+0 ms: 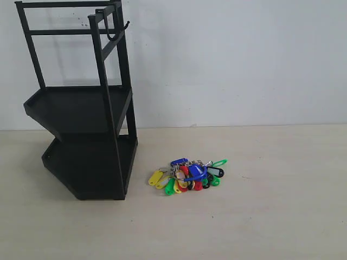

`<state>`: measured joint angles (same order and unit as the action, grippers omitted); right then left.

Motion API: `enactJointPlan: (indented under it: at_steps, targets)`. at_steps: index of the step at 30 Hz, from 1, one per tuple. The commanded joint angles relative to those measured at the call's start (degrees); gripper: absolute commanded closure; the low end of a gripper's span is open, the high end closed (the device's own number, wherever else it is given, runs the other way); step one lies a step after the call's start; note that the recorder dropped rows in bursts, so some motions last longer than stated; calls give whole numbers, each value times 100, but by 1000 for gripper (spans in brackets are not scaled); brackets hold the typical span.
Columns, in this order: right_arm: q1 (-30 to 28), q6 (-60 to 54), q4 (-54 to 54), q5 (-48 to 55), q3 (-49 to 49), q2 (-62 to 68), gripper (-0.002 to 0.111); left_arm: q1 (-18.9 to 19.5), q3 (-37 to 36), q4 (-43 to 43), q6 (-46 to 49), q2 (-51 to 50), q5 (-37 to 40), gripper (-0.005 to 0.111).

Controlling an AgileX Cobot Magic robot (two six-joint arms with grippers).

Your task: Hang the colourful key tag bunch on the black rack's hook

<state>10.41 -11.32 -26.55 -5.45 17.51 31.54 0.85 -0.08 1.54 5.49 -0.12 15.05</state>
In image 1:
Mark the bunch of colourful key tags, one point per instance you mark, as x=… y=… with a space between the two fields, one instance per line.
x=183 y=175

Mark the black two-tier metal rack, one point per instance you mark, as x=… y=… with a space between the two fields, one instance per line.
x=94 y=127

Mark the black metal S-hook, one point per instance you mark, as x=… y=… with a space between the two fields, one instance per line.
x=115 y=33

